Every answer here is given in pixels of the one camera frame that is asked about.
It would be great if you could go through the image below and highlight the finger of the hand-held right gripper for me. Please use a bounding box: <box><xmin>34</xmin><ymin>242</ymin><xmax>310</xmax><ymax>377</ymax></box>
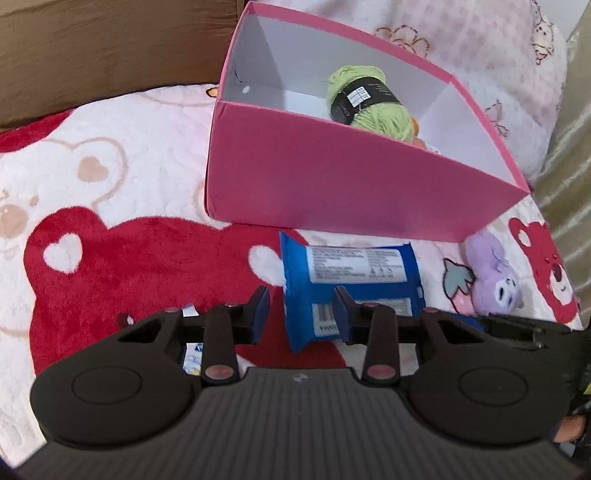
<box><xmin>457</xmin><ymin>313</ymin><xmax>573</xmax><ymax>352</ymax></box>

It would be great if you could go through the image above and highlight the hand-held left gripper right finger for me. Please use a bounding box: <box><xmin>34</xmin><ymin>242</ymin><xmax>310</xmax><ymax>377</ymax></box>
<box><xmin>333</xmin><ymin>285</ymin><xmax>485</xmax><ymax>384</ymax></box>

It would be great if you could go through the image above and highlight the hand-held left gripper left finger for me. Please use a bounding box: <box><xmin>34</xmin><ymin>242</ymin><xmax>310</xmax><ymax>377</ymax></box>
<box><xmin>117</xmin><ymin>285</ymin><xmax>271</xmax><ymax>384</ymax></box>

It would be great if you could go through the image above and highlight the blue wet wipes packet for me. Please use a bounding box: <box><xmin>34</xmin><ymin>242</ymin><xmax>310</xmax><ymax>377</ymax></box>
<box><xmin>279</xmin><ymin>231</ymin><xmax>428</xmax><ymax>354</ymax></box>

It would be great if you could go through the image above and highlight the purple plush toy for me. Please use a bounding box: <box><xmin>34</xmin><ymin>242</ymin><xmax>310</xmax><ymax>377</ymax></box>
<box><xmin>464</xmin><ymin>231</ymin><xmax>525</xmax><ymax>317</ymax></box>

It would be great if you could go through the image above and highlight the small white box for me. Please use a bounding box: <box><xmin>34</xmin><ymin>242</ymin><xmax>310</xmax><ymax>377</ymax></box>
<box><xmin>182</xmin><ymin>302</ymin><xmax>206</xmax><ymax>374</ymax></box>

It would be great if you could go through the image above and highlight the pink cardboard box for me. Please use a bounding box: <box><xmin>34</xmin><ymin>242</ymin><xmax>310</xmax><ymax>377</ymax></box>
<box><xmin>204</xmin><ymin>1</ymin><xmax>531</xmax><ymax>244</ymax></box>

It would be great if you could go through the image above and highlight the green yarn ball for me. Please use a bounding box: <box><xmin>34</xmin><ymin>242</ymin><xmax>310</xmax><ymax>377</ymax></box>
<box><xmin>325</xmin><ymin>66</ymin><xmax>414</xmax><ymax>143</ymax></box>

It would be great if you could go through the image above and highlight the person's right hand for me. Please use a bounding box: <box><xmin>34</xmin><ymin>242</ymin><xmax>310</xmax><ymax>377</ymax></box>
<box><xmin>549</xmin><ymin>413</ymin><xmax>587</xmax><ymax>444</ymax></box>

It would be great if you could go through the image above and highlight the beige satin curtain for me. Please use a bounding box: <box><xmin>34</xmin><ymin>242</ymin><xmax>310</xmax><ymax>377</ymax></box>
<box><xmin>531</xmin><ymin>18</ymin><xmax>591</xmax><ymax>278</ymax></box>

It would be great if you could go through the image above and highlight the bear printed blanket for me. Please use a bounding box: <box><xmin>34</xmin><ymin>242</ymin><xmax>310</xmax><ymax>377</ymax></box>
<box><xmin>0</xmin><ymin>83</ymin><xmax>591</xmax><ymax>462</ymax></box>

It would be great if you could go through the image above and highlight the orange and white packet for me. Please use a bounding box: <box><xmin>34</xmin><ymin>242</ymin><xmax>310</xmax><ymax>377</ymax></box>
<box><xmin>409</xmin><ymin>117</ymin><xmax>439</xmax><ymax>153</ymax></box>

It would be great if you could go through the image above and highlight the pink floral pillow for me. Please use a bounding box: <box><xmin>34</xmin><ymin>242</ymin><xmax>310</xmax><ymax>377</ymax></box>
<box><xmin>272</xmin><ymin>0</ymin><xmax>568</xmax><ymax>185</ymax></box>

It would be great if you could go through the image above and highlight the brown embroidered pillow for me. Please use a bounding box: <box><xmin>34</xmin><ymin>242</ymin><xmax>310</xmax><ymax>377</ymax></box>
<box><xmin>0</xmin><ymin>0</ymin><xmax>252</xmax><ymax>130</ymax></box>

